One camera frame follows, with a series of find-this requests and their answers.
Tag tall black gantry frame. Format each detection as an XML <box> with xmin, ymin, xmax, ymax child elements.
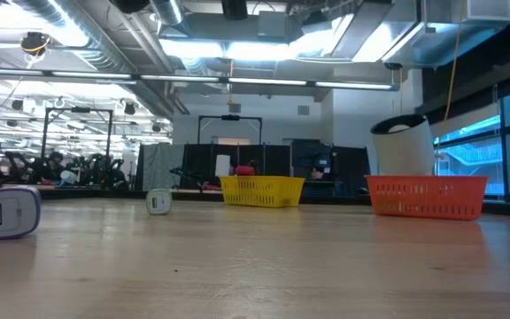
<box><xmin>41</xmin><ymin>106</ymin><xmax>114</xmax><ymax>178</ymax></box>

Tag grey ceiling box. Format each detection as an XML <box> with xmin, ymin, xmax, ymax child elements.
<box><xmin>257</xmin><ymin>11</ymin><xmax>290</xmax><ymax>39</ymax></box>

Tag round silver air duct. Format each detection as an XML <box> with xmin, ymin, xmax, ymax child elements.
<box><xmin>151</xmin><ymin>0</ymin><xmax>185</xmax><ymax>26</ymax></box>

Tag background black robot arms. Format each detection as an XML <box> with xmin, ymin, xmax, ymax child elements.
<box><xmin>4</xmin><ymin>150</ymin><xmax>128</xmax><ymax>190</ymax></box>

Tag small black gantry frame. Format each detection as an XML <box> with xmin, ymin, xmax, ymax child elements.
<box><xmin>197</xmin><ymin>114</ymin><xmax>264</xmax><ymax>145</ymax></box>

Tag yellow hanging cable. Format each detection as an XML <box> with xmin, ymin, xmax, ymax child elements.
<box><xmin>443</xmin><ymin>24</ymin><xmax>462</xmax><ymax>125</ymax></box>

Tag ceiling device with yellow cable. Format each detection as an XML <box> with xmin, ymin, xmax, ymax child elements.
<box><xmin>19</xmin><ymin>30</ymin><xmax>52</xmax><ymax>57</ymax></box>

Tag ribbed silver air duct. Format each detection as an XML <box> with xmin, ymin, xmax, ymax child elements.
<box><xmin>11</xmin><ymin>0</ymin><xmax>132</xmax><ymax>74</ymax></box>

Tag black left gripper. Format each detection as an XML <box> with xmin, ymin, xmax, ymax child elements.
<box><xmin>112</xmin><ymin>0</ymin><xmax>250</xmax><ymax>20</ymax></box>

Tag grey cloth partition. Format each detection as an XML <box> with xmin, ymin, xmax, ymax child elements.
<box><xmin>135</xmin><ymin>142</ymin><xmax>186</xmax><ymax>192</ymax></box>

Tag black table frame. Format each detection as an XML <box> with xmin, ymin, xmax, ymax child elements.
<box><xmin>37</xmin><ymin>188</ymin><xmax>374</xmax><ymax>206</ymax></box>

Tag bright ceiling light panel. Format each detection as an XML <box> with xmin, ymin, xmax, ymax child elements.
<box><xmin>159</xmin><ymin>37</ymin><xmax>344</xmax><ymax>62</ymax></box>

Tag rectangular silver air duct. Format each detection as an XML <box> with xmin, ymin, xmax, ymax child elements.
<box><xmin>329</xmin><ymin>0</ymin><xmax>424</xmax><ymax>63</ymax></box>

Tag blue glass window wall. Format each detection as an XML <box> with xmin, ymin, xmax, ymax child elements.
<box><xmin>431</xmin><ymin>83</ymin><xmax>510</xmax><ymax>200</ymax></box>

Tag purple-rimmed white USB charger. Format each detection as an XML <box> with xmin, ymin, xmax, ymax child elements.
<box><xmin>0</xmin><ymin>185</ymin><xmax>43</xmax><ymax>242</ymax></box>

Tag long ceiling light strip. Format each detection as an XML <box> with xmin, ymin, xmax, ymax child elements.
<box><xmin>0</xmin><ymin>68</ymin><xmax>393</xmax><ymax>92</ymax></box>

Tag orange plastic basket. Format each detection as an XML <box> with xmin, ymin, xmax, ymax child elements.
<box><xmin>364</xmin><ymin>175</ymin><xmax>490</xmax><ymax>222</ymax></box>

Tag black cabinet partition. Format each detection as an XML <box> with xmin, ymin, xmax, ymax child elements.
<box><xmin>290</xmin><ymin>139</ymin><xmax>371</xmax><ymax>198</ymax></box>

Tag white paper sheet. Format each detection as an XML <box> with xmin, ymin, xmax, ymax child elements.
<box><xmin>214</xmin><ymin>153</ymin><xmax>232</xmax><ymax>178</ymax></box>

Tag green-rimmed white USB charger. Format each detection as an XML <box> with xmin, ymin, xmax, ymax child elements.
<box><xmin>145</xmin><ymin>188</ymin><xmax>174</xmax><ymax>216</ymax></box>

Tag yellow plastic basket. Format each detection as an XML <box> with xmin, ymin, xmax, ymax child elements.
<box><xmin>219</xmin><ymin>175</ymin><xmax>305</xmax><ymax>208</ymax></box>

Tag white cup with black rim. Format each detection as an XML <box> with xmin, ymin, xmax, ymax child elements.
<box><xmin>369</xmin><ymin>113</ymin><xmax>437</xmax><ymax>177</ymax></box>

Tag black curtain partition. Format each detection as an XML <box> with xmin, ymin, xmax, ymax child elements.
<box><xmin>179</xmin><ymin>141</ymin><xmax>292</xmax><ymax>190</ymax></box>

